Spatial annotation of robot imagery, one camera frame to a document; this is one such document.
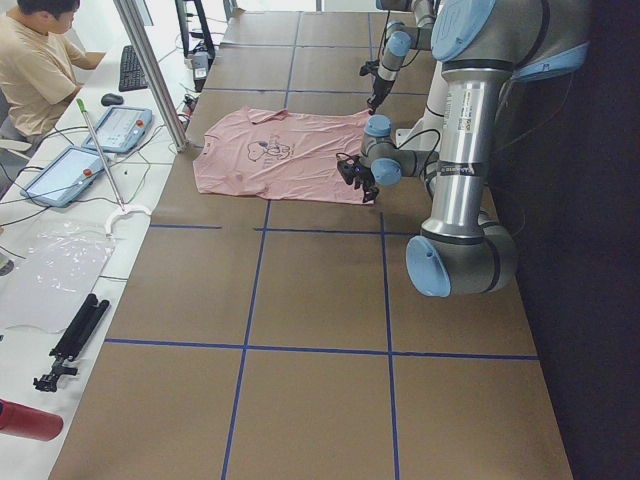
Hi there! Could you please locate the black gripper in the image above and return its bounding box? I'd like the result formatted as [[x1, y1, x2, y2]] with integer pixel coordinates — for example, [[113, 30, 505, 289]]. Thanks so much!
[[354, 167, 378, 204], [367, 75, 395, 113]]

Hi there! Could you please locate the pink Snoopy t-shirt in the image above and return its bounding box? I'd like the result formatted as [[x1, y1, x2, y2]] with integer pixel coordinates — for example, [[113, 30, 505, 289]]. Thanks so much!
[[193, 107, 369, 204]]

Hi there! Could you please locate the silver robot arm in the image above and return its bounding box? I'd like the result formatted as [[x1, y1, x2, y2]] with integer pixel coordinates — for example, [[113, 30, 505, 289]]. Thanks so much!
[[337, 1, 591, 297], [359, 0, 440, 115]]

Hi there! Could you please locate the black box with label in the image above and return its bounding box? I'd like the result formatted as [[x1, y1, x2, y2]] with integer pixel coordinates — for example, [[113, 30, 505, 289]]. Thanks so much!
[[189, 51, 212, 93]]

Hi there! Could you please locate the black keyboard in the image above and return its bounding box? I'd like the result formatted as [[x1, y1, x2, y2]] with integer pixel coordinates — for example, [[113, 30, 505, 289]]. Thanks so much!
[[118, 45, 148, 92]]

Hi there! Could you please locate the long reacher stick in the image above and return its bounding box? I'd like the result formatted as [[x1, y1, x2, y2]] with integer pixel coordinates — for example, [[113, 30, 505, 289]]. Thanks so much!
[[76, 98, 151, 238]]

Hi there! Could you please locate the far blue teach pendant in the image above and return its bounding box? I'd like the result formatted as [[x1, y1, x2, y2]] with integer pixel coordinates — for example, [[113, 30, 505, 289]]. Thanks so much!
[[91, 106, 153, 154]]

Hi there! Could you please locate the blue teach pendant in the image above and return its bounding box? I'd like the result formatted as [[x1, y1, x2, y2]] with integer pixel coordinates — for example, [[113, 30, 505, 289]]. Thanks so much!
[[91, 106, 153, 154], [20, 146, 103, 208]]

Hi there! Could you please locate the black computer mouse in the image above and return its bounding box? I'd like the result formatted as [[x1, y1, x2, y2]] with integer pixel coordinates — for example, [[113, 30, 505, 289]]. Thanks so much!
[[100, 93, 124, 107]]

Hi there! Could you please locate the near blue teach pendant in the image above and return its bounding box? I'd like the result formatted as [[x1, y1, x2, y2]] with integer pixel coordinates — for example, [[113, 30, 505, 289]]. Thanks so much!
[[20, 146, 103, 208]]

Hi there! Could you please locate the black folded tripod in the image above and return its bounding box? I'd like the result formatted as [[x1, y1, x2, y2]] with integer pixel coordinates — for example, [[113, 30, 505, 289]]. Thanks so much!
[[33, 293, 110, 392]]

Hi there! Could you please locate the clear plastic bag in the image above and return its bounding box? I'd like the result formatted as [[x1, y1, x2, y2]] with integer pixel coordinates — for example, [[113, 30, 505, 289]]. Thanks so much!
[[1, 222, 116, 333]]

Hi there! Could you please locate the seated person beige shirt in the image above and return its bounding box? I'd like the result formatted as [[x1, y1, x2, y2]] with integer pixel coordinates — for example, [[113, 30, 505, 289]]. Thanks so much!
[[1, 0, 105, 144]]

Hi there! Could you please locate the red water bottle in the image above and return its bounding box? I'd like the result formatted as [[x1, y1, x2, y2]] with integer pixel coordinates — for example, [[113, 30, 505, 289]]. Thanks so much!
[[1, 400, 64, 441]]

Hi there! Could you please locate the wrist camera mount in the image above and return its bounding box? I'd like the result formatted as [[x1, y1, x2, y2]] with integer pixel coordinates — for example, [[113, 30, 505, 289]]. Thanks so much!
[[336, 153, 361, 189], [359, 60, 379, 77]]

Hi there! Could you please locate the white pedestal column base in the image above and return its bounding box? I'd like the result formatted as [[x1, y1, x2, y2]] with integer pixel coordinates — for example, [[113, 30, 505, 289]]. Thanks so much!
[[395, 61, 448, 151]]

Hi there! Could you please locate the aluminium frame post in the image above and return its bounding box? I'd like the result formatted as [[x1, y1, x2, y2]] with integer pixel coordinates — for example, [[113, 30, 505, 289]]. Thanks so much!
[[113, 0, 188, 153]]

